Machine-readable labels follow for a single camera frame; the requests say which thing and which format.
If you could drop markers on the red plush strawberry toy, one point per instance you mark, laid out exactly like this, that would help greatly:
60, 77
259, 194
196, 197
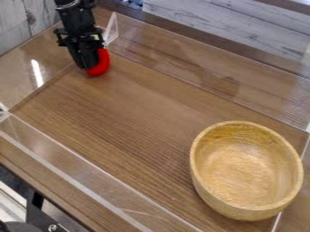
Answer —
101, 57

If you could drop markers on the black table leg frame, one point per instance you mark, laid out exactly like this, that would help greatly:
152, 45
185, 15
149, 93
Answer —
38, 218

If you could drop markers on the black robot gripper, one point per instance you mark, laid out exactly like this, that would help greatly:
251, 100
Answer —
89, 40

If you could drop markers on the clear acrylic front wall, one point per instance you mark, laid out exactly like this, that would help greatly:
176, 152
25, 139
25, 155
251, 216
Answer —
97, 199

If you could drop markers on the oval wooden bowl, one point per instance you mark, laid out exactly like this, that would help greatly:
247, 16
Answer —
247, 170

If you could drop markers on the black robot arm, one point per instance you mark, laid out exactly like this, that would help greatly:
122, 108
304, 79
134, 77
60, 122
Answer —
77, 15

